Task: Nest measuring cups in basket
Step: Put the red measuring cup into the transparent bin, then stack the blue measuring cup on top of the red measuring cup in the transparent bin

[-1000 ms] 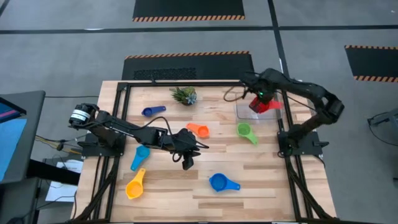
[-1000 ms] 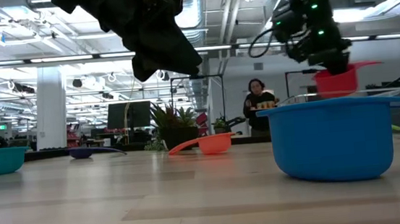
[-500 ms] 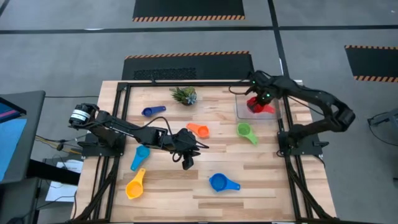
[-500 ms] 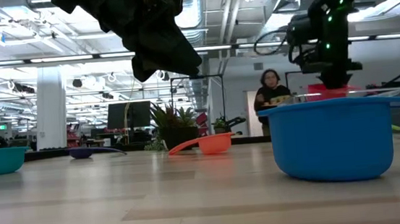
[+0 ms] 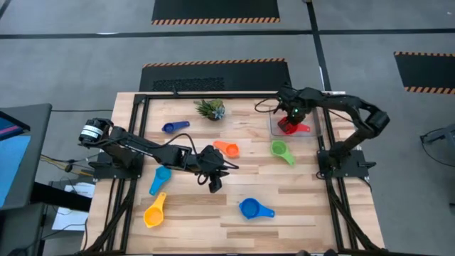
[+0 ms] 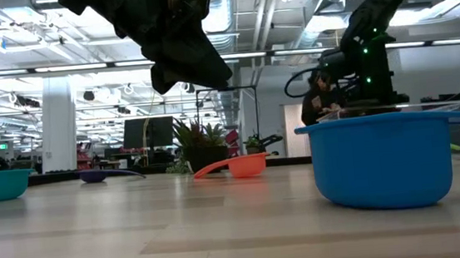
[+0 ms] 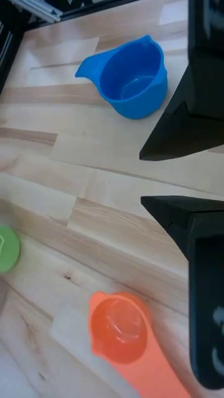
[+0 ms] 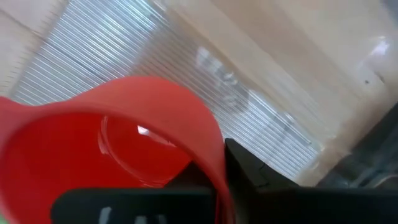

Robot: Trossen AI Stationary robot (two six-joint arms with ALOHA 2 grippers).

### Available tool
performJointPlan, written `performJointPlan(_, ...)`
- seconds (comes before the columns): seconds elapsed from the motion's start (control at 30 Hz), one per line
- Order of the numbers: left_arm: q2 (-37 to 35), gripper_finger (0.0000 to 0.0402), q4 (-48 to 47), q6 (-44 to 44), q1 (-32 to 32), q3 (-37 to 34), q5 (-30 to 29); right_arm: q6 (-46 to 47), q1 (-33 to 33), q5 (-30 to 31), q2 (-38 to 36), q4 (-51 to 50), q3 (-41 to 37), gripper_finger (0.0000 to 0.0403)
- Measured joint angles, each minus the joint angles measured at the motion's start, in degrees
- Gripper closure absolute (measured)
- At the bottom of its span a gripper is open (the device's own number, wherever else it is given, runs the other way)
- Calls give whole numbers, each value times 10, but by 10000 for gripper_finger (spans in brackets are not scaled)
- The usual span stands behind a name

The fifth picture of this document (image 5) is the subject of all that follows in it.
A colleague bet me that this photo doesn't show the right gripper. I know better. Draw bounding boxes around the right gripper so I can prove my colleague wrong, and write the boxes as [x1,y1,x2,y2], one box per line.
[278,97,311,132]

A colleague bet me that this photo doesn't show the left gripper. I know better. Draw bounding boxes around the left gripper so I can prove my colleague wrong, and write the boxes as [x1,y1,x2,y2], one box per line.
[194,153,230,194]

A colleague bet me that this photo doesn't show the red measuring cup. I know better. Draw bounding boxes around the red measuring cup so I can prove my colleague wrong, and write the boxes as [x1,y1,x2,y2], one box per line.
[279,120,311,135]

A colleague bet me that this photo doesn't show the green measuring cup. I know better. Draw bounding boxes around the green measuring cup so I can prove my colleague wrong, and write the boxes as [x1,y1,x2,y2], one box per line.
[270,139,296,167]

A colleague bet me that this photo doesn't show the orange measuring cup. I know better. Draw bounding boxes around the orange measuring cup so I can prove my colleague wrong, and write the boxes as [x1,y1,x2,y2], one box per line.
[213,140,241,159]

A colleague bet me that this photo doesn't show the large blue measuring cup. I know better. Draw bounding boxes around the large blue measuring cup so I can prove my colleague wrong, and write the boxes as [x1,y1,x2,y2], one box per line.
[238,197,276,220]

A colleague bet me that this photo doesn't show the light blue measuring cup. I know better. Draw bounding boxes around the light blue measuring cup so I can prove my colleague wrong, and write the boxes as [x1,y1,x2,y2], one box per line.
[149,165,173,196]

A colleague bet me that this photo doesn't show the small dark blue measuring cup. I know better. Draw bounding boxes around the small dark blue measuring cup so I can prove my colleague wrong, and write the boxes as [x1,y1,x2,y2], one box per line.
[161,120,191,134]

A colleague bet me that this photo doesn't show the yellow measuring cup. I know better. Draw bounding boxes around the yellow measuring cup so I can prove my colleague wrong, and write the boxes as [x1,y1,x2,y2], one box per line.
[143,192,168,229]

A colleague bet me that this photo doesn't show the clear plastic basket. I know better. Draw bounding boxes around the clear plastic basket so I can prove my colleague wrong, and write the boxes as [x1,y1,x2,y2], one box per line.
[269,106,323,138]

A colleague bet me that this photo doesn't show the black hazard-striped floor mat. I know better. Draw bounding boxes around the black hazard-striped floor mat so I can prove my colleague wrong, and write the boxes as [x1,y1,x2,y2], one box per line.
[393,51,455,95]
[139,58,292,92]
[151,0,281,26]

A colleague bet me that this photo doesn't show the succulent plant in black pot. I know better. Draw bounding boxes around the succulent plant in black pot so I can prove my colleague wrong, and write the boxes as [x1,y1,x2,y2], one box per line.
[193,98,226,122]

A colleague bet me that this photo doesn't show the white paper sheet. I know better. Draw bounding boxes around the white paper sheet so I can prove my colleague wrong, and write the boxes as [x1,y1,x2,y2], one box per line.
[52,182,96,232]

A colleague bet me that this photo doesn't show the black desk edge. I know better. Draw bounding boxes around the black desk edge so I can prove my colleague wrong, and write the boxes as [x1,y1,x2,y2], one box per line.
[30,181,92,213]

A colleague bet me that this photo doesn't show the monitor with blue screen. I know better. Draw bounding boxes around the monitor with blue screen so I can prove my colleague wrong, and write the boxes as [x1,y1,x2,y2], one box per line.
[0,103,53,211]

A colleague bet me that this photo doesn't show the grey cabinet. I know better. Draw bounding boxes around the grey cabinet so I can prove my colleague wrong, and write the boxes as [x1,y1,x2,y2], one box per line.
[0,202,47,256]

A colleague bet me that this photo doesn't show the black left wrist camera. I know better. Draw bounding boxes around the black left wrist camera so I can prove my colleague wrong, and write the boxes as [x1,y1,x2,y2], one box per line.
[203,144,225,161]

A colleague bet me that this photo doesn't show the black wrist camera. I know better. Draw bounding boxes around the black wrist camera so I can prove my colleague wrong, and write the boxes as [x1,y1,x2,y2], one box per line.
[276,86,298,104]
[203,144,225,161]

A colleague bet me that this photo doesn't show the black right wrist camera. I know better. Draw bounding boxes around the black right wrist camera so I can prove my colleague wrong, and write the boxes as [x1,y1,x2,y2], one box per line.
[276,86,298,104]

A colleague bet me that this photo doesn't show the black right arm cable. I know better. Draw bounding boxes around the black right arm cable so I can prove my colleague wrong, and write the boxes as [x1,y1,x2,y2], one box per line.
[254,96,285,114]

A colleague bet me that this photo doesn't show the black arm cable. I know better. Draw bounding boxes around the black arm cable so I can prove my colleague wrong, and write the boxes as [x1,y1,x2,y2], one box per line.
[156,133,240,186]
[254,96,285,114]

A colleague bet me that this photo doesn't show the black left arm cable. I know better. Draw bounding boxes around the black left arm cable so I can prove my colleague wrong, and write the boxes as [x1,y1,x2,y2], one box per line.
[156,133,240,186]

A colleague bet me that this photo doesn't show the black aluminium table frame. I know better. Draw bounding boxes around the black aluminium table frame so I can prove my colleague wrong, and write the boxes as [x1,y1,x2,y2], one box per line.
[82,91,384,255]

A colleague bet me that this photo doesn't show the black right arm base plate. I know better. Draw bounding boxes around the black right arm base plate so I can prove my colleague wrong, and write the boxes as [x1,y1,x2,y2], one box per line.
[317,149,377,178]

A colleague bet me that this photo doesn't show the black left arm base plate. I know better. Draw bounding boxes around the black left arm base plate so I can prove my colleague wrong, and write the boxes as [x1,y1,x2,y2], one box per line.
[88,151,145,180]

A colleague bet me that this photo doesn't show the yellow and black floor cables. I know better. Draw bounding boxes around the yellow and black floor cables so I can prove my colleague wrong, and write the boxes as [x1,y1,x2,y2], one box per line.
[39,152,99,178]

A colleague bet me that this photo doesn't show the black stand with cable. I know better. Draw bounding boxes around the black stand with cable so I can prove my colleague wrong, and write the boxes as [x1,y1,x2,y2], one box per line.
[419,123,455,169]

